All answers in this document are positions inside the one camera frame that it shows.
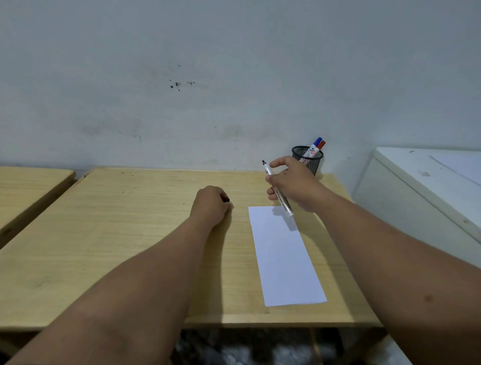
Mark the person's left fingers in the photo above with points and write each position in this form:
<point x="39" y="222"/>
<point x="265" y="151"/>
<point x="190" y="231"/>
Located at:
<point x="222" y="199"/>

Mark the black mesh pen holder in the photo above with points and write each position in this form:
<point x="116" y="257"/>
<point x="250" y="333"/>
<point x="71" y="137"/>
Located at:
<point x="313" y="161"/>

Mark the light wooden side table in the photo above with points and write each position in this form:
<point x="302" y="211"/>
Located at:
<point x="26" y="191"/>

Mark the person's right hand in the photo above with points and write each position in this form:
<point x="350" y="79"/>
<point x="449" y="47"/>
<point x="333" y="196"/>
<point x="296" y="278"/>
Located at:
<point x="298" y="184"/>

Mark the white black-tipped marker pen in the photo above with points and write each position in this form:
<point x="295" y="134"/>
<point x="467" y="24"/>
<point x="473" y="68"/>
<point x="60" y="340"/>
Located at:
<point x="268" y="171"/>

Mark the person's right thumb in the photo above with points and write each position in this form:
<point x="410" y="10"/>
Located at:
<point x="273" y="193"/>

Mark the person's right forearm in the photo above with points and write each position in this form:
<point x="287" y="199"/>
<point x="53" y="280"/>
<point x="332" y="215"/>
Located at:
<point x="394" y="270"/>

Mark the white cabinet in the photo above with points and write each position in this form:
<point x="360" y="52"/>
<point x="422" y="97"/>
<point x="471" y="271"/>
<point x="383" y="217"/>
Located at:
<point x="413" y="203"/>

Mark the person's left forearm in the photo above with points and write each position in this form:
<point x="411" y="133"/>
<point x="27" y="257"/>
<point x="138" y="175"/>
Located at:
<point x="142" y="285"/>

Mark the blue-capped white marker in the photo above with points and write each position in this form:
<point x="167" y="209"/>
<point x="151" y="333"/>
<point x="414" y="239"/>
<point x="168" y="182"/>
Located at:
<point x="315" y="146"/>

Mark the red-capped white marker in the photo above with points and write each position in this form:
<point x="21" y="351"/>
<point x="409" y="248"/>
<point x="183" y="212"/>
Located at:
<point x="320" y="144"/>

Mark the white folded paper sheet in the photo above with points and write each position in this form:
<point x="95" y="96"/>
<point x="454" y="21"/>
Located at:
<point x="285" y="255"/>

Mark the person's left hand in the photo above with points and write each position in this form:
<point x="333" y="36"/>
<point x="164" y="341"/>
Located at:
<point x="208" y="206"/>

